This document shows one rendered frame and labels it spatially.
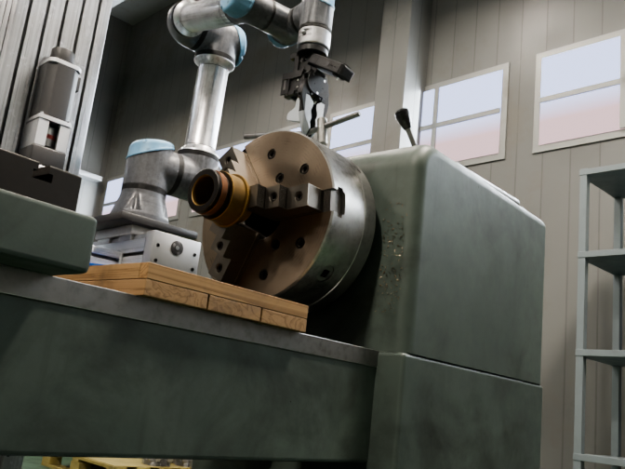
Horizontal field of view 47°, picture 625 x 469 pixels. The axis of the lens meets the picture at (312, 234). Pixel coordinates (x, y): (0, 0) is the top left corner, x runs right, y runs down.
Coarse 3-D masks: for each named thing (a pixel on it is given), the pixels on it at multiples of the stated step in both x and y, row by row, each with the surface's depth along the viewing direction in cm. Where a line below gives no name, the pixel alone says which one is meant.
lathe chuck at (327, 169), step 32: (256, 160) 131; (288, 160) 126; (320, 160) 121; (352, 192) 122; (256, 224) 132; (288, 224) 122; (320, 224) 117; (352, 224) 121; (256, 256) 125; (288, 256) 120; (320, 256) 117; (352, 256) 122; (256, 288) 123; (288, 288) 119; (320, 288) 122
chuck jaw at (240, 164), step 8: (232, 152) 130; (240, 152) 131; (224, 160) 131; (232, 160) 127; (240, 160) 129; (248, 160) 132; (224, 168) 127; (232, 168) 126; (240, 168) 127; (248, 168) 130; (248, 176) 128; (256, 176) 130
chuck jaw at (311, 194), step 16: (256, 192) 117; (272, 192) 118; (288, 192) 118; (304, 192) 116; (320, 192) 118; (336, 192) 119; (256, 208) 118; (272, 208) 118; (288, 208) 117; (304, 208) 117; (320, 208) 117; (336, 208) 118
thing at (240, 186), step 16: (208, 176) 117; (224, 176) 116; (240, 176) 120; (192, 192) 118; (208, 192) 121; (224, 192) 114; (240, 192) 117; (192, 208) 116; (208, 208) 114; (224, 208) 116; (240, 208) 117; (224, 224) 119
